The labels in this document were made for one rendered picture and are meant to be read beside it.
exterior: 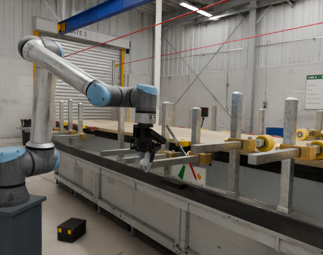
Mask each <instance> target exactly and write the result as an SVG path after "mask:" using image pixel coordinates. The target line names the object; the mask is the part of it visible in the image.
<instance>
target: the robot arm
mask: <svg viewBox="0 0 323 255"><path fill-rule="evenodd" d="M18 52H19V54H20V56H21V57H22V58H23V59H25V60H26V61H28V62H30V63H35V64H36V65H35V78H34V92H33V105H32V118H31V132H30V141H28V142H27V143H26V147H25V148H24V147H20V146H17V147H5V148H0V207H11V206H17V205H21V204H24V203H26V202H28V201H29V200H30V194H29V193H28V190H27V187H26V184H25V178H27V177H31V176H36V175H41V174H47V173H49V172H52V171H54V170H55V169H56V168H57V167H58V165H59V161H60V155H59V152H58V151H57V149H56V148H55V145H54V144H53V143H52V129H53V118H54V106H55V94H56V82H57V77H58V78H59V79H61V80H62V81H64V82H65V83H67V84H68V85H70V86H72V87H73V88H75V89H76V90H78V91H79V92H81V93H82V94H84V95H85V96H86V97H87V99H88V101H89V102H90V103H91V104H92V105H94V106H97V107H130V108H135V123H138V124H134V125H133V138H130V149H131V150H132V149H134V150H135V151H137V152H140V155H139V157H138V158H137V159H135V163H136V164H140V165H142V166H143V169H144V172H147V171H148V170H149V168H150V166H151V164H152V162H153V160H154V157H155V141H156V142H157V143H159V144H165V143H166V141H167V139H165V138H164V137H163V136H161V135H160V134H158V133H157V132H156V131H154V130H153V129H150V128H153V127H154V125H153V124H155V123H156V109H157V96H158V94H157V88H156V87H155V86H150V85H145V84H137V85H136V88H135V87H117V86H110V85H107V84H105V83H104V82H102V81H100V80H99V79H96V78H94V77H93V76H91V75H89V74H88V73H86V72H84V71H83V70H81V69H79V68H78V67H76V66H74V65H73V64H71V63H69V62H68V61H66V60H64V50H63V48H62V46H61V45H60V44H59V43H58V42H55V41H53V40H49V39H45V38H41V37H38V36H33V35H28V36H25V37H23V38H21V39H20V41H19V43H18ZM154 140H155V141H154ZM132 141H134V145H133V146H131V142H132ZM147 151H148V152H147Z"/></svg>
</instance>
